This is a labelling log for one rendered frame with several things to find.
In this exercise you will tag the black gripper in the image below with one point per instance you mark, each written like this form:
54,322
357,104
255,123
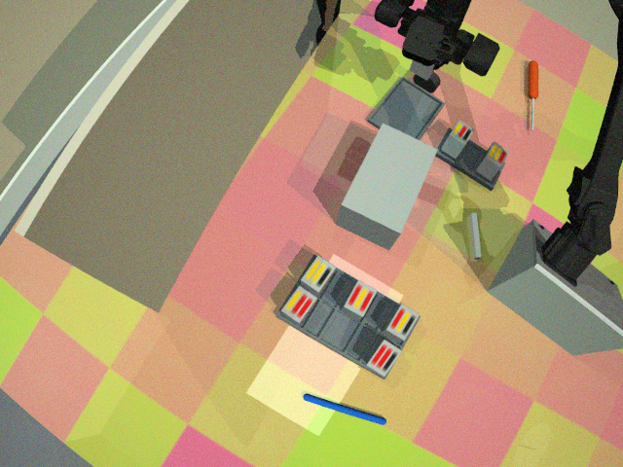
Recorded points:
477,56

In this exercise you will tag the black short cylinder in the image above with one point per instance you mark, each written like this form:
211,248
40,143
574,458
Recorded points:
431,85

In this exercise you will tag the blue rod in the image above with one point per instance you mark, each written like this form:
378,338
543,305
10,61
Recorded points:
342,409

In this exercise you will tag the orange-handled screwdriver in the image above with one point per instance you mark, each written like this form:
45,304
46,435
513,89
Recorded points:
533,87

